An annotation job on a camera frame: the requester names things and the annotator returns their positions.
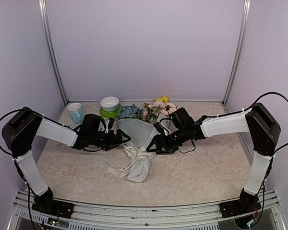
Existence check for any aluminium frame post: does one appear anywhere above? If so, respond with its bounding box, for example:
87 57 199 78
222 0 251 107
38 0 69 106

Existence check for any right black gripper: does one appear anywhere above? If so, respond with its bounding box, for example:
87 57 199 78
146 126 188 153

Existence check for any front aluminium rail base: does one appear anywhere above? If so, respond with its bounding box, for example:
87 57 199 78
6 190 288 230

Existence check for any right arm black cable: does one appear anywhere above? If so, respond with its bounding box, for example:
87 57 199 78
240 92 288 154

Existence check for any right aluminium frame post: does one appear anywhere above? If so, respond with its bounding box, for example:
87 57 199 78
222 0 251 107

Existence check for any left aluminium frame post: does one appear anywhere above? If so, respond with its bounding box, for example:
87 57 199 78
38 0 69 106

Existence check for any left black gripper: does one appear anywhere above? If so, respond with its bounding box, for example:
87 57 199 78
89 128 131 151

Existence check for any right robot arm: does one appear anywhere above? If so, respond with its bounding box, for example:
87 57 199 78
146 103 281 218

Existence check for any yellow fake flower stem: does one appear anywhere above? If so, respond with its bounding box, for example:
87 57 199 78
155 96 169 103

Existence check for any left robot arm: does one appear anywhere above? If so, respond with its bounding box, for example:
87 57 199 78
1 107 131 219

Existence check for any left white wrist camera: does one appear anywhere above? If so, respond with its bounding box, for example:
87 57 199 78
105 117 115 133

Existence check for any white ceramic bowl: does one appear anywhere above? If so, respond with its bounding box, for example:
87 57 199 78
100 96 120 112

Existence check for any cream printed ribbon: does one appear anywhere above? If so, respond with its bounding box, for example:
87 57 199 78
106 144 156 175

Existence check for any light blue mug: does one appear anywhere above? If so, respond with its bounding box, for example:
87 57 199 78
67 103 84 124

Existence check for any pink fake flower bunch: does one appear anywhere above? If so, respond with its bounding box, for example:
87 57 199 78
142 101 179 123

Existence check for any green plate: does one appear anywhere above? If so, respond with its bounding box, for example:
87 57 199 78
99 104 122 118

